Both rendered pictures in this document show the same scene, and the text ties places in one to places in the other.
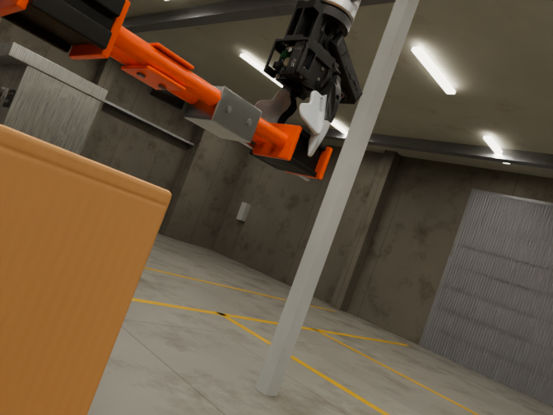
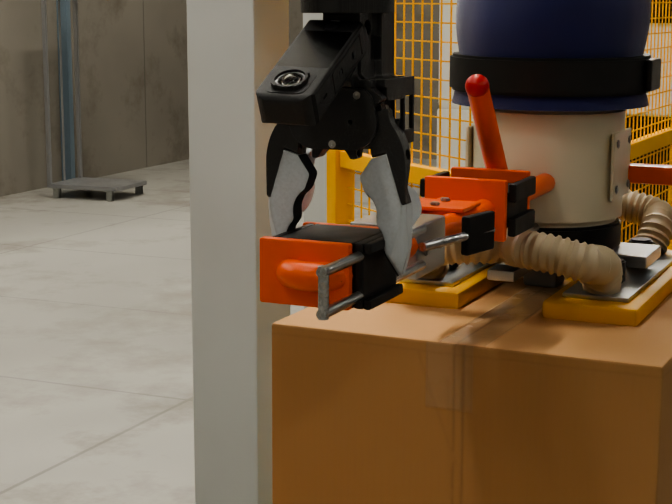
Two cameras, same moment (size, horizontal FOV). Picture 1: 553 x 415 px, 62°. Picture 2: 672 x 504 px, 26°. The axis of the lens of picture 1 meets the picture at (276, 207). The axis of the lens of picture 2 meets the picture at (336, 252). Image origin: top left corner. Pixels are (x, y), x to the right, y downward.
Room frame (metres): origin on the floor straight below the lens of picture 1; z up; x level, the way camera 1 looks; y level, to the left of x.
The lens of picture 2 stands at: (1.71, -0.37, 1.37)
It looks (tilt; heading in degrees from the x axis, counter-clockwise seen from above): 10 degrees down; 160
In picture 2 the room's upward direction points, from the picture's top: straight up
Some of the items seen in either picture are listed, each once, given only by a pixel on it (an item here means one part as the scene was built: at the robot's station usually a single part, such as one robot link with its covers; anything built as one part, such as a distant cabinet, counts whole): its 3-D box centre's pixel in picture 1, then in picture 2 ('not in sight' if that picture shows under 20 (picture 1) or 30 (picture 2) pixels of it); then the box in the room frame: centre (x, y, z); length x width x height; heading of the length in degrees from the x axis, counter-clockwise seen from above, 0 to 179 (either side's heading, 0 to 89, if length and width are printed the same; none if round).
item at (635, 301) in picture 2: not in sight; (626, 270); (0.31, 0.50, 1.07); 0.34 x 0.10 x 0.05; 136
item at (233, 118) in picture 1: (223, 114); (397, 244); (0.58, 0.10, 1.16); 0.07 x 0.07 x 0.04; 46
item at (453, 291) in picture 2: not in sight; (466, 257); (0.18, 0.36, 1.07); 0.34 x 0.10 x 0.05; 136
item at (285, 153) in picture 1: (292, 151); (326, 264); (0.67, 0.01, 1.17); 0.08 x 0.07 x 0.05; 136
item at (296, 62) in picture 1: (310, 53); (351, 75); (0.66, 0.03, 1.31); 0.09 x 0.08 x 0.12; 136
